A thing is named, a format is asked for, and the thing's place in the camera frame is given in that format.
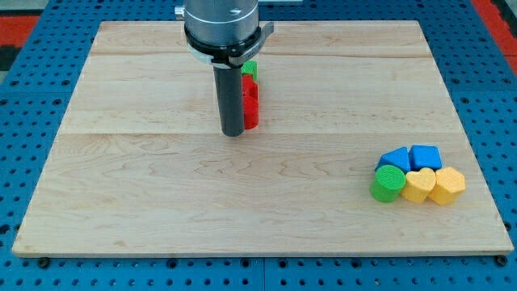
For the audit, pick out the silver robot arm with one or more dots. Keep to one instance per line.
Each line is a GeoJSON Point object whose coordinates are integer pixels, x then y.
{"type": "Point", "coordinates": [223, 33]}

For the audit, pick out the red cylinder block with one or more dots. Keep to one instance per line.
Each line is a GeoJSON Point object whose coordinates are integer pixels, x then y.
{"type": "Point", "coordinates": [251, 112]}

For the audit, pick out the red star block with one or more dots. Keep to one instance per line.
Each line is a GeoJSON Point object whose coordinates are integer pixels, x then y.
{"type": "Point", "coordinates": [249, 87]}

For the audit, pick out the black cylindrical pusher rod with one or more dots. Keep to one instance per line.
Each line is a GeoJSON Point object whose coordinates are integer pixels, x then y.
{"type": "Point", "coordinates": [230, 100]}

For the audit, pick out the green block behind rod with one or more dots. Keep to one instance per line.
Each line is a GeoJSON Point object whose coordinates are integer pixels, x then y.
{"type": "Point", "coordinates": [250, 67]}

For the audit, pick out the wooden board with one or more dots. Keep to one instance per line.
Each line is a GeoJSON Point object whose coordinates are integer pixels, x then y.
{"type": "Point", "coordinates": [140, 168]}

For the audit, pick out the green cylinder block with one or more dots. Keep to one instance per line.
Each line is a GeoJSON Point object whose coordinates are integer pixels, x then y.
{"type": "Point", "coordinates": [387, 183]}

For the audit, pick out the blue triangle block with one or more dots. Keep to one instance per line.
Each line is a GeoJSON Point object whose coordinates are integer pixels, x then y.
{"type": "Point", "coordinates": [398, 158]}

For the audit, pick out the blue cube block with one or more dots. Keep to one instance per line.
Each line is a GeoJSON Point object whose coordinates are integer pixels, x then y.
{"type": "Point", "coordinates": [421, 156]}

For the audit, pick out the yellow heart block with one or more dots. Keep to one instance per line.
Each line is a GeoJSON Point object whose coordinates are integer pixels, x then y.
{"type": "Point", "coordinates": [418, 185]}

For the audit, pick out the yellow hexagon block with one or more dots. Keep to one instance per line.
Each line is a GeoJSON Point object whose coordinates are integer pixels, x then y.
{"type": "Point", "coordinates": [449, 185]}

